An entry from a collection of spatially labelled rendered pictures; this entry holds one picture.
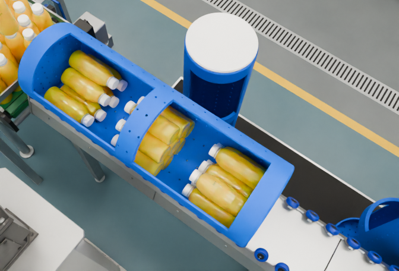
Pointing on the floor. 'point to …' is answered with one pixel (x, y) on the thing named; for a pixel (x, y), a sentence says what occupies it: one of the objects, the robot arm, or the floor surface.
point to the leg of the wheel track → (92, 164)
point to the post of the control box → (19, 162)
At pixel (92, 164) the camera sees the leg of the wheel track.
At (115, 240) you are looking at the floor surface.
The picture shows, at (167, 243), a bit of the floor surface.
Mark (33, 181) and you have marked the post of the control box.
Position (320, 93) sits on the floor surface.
